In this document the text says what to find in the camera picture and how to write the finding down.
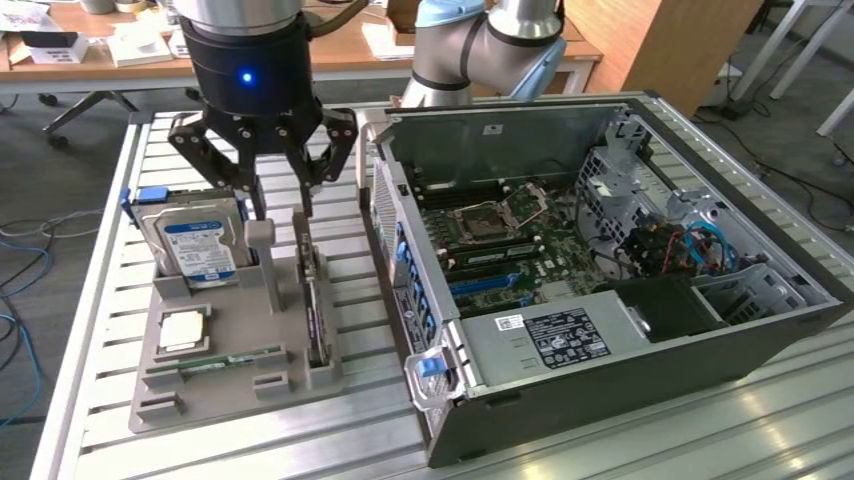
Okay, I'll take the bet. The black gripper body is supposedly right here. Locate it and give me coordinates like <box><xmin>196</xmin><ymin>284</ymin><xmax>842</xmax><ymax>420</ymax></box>
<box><xmin>177</xmin><ymin>12</ymin><xmax>326</xmax><ymax>157</ymax></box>

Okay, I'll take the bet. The graphics card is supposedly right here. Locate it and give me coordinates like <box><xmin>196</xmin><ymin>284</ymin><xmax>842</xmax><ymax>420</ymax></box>
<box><xmin>290</xmin><ymin>207</ymin><xmax>333</xmax><ymax>370</ymax></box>

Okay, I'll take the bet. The wooden desk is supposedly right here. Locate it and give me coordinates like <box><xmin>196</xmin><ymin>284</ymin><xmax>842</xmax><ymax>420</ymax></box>
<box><xmin>0</xmin><ymin>0</ymin><xmax>605</xmax><ymax>96</ymax></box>

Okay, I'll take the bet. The flat white box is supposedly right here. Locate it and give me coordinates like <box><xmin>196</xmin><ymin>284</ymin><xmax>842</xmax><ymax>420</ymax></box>
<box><xmin>105</xmin><ymin>33</ymin><xmax>174</xmax><ymax>69</ymax></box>

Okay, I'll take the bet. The stack of white papers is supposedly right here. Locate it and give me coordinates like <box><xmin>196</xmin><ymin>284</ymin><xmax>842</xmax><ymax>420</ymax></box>
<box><xmin>361</xmin><ymin>22</ymin><xmax>416</xmax><ymax>62</ymax></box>

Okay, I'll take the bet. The CPU socket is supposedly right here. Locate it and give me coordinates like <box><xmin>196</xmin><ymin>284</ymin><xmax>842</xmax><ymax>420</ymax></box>
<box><xmin>445</xmin><ymin>199</ymin><xmax>519</xmax><ymax>244</ymax></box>

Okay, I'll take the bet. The office chair base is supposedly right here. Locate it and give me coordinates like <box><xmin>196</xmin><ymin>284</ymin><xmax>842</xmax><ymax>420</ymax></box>
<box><xmin>37</xmin><ymin>89</ymin><xmax>142</xmax><ymax>149</ymax></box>

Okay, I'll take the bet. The white box with black lid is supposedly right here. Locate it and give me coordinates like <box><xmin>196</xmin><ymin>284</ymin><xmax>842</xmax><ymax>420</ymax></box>
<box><xmin>26</xmin><ymin>30</ymin><xmax>90</xmax><ymax>65</ymax></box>

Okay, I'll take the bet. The grey parts rack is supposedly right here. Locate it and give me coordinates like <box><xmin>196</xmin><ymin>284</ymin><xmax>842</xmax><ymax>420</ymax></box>
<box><xmin>125</xmin><ymin>217</ymin><xmax>348</xmax><ymax>434</ymax></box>

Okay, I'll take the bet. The open socket cover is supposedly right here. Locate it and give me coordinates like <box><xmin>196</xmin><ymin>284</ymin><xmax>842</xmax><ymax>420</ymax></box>
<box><xmin>499</xmin><ymin>182</ymin><xmax>555</xmax><ymax>226</ymax></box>

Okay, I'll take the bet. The installed RAM stick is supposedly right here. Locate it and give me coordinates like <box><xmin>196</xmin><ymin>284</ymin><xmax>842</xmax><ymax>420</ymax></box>
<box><xmin>452</xmin><ymin>243</ymin><xmax>540</xmax><ymax>265</ymax></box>

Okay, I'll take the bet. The silver CPU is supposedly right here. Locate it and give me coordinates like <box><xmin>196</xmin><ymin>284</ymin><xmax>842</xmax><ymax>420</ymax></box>
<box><xmin>157</xmin><ymin>309</ymin><xmax>206</xmax><ymax>351</ymax></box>

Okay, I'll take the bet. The long blue expansion slot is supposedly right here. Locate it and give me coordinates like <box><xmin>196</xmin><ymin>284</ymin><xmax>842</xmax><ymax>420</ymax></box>
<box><xmin>449</xmin><ymin>272</ymin><xmax>523</xmax><ymax>297</ymax></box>

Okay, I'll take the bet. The green RAM stick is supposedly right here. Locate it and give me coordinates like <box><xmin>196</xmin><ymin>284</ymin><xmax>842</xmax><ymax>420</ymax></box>
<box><xmin>144</xmin><ymin>349</ymin><xmax>281</xmax><ymax>374</ymax></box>

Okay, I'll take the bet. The green motherboard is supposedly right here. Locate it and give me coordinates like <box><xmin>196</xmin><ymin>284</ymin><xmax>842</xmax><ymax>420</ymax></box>
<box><xmin>399</xmin><ymin>164</ymin><xmax>608</xmax><ymax>319</ymax></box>

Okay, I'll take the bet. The perforated silver drive cage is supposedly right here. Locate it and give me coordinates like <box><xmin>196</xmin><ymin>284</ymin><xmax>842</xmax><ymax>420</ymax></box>
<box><xmin>572</xmin><ymin>144</ymin><xmax>675</xmax><ymax>241</ymax></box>

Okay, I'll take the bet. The grey power supply unit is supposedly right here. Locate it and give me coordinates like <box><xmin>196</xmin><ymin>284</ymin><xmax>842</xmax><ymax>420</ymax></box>
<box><xmin>459</xmin><ymin>291</ymin><xmax>652</xmax><ymax>389</ymax></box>

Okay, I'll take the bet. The open black PC case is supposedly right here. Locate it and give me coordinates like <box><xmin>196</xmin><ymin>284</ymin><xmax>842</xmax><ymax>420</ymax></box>
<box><xmin>354</xmin><ymin>89</ymin><xmax>854</xmax><ymax>469</ymax></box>

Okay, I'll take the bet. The silver disk bay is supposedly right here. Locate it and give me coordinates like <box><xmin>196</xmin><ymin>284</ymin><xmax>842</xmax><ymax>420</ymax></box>
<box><xmin>689</xmin><ymin>264</ymin><xmax>808</xmax><ymax>326</ymax></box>

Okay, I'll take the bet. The hard disk with blue bracket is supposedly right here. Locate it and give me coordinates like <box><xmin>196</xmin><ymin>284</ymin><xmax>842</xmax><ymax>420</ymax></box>
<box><xmin>118</xmin><ymin>185</ymin><xmax>260</xmax><ymax>291</ymax></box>

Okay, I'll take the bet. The grey floor cable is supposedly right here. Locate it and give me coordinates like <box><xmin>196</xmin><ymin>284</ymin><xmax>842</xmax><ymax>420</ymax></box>
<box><xmin>0</xmin><ymin>208</ymin><xmax>105</xmax><ymax>240</ymax></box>

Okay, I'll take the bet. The blue floor cable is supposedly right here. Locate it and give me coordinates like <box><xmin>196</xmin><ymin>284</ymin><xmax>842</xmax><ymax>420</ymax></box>
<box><xmin>0</xmin><ymin>238</ymin><xmax>53</xmax><ymax>430</ymax></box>

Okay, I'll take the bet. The red wire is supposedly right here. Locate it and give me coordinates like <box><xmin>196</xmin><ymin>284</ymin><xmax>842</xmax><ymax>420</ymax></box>
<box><xmin>660</xmin><ymin>228</ymin><xmax>696</xmax><ymax>275</ymax></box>

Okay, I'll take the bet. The blue wire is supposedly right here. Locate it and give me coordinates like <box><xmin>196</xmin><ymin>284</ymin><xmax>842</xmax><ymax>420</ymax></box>
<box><xmin>685</xmin><ymin>219</ymin><xmax>739</xmax><ymax>275</ymax></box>

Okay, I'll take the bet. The black floor cable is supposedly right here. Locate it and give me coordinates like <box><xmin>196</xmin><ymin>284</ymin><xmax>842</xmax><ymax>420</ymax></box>
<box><xmin>724</xmin><ymin>54</ymin><xmax>854</xmax><ymax>232</ymax></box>

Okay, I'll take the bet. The white table frame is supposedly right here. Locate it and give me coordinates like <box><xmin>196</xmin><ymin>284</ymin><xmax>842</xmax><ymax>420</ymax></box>
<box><xmin>729</xmin><ymin>0</ymin><xmax>854</xmax><ymax>137</ymax></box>

